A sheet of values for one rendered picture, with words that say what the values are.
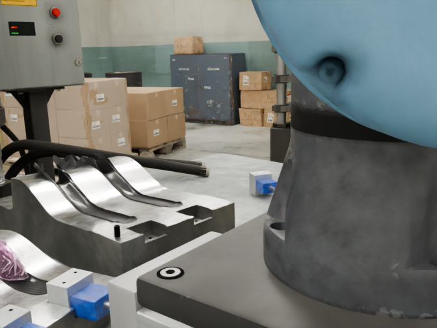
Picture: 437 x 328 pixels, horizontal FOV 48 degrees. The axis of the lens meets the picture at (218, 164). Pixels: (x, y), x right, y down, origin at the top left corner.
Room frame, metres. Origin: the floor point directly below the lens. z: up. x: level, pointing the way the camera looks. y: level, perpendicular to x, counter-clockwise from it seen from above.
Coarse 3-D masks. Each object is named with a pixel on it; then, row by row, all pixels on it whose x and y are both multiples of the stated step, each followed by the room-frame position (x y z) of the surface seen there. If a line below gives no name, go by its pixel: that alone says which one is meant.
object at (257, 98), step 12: (240, 72) 7.67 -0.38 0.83; (252, 72) 7.53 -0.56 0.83; (264, 72) 7.51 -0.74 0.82; (240, 84) 7.67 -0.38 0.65; (252, 84) 7.54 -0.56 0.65; (264, 84) 7.51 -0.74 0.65; (252, 96) 7.57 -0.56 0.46; (264, 96) 7.45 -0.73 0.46; (288, 96) 7.31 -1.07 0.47; (240, 108) 7.68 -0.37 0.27; (252, 108) 7.55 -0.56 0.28; (264, 108) 7.44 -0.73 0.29; (240, 120) 7.68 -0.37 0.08; (252, 120) 7.54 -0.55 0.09; (264, 120) 7.45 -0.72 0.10; (288, 120) 7.26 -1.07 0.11
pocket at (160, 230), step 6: (144, 222) 0.79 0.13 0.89; (150, 222) 0.79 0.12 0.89; (156, 222) 0.79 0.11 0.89; (132, 228) 0.77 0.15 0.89; (138, 228) 0.78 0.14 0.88; (144, 228) 0.79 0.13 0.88; (150, 228) 0.79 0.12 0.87; (156, 228) 0.79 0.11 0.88; (162, 228) 0.78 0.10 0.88; (144, 234) 0.78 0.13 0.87; (150, 234) 0.79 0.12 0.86; (156, 234) 0.79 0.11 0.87; (162, 234) 0.78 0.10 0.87; (150, 240) 0.74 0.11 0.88
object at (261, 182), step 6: (252, 174) 1.23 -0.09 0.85; (258, 174) 1.22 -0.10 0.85; (264, 174) 1.22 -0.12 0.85; (270, 174) 1.23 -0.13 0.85; (252, 180) 1.23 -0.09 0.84; (258, 180) 1.21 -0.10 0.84; (264, 180) 1.21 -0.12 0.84; (270, 180) 1.21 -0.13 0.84; (252, 186) 1.23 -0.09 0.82; (258, 186) 1.20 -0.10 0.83; (264, 186) 1.18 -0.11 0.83; (270, 186) 1.18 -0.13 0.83; (252, 192) 1.23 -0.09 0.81; (258, 192) 1.22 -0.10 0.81; (264, 192) 1.18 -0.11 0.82; (270, 192) 1.19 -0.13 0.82
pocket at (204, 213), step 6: (180, 210) 0.84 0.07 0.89; (186, 210) 0.85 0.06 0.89; (192, 210) 0.87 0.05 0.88; (198, 210) 0.87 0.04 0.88; (204, 210) 0.86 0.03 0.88; (210, 210) 0.84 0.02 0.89; (198, 216) 0.87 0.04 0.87; (204, 216) 0.86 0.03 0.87; (210, 216) 0.85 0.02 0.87; (198, 222) 0.82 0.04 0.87
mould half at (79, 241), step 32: (128, 160) 1.09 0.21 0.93; (32, 192) 0.89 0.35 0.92; (96, 192) 0.95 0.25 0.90; (160, 192) 0.99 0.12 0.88; (0, 224) 1.01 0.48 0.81; (32, 224) 0.90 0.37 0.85; (64, 224) 0.81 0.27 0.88; (96, 224) 0.79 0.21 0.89; (128, 224) 0.78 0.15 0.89; (192, 224) 0.80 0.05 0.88; (224, 224) 0.86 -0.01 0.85; (64, 256) 0.82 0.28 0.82; (96, 256) 0.75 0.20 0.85; (128, 256) 0.70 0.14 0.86
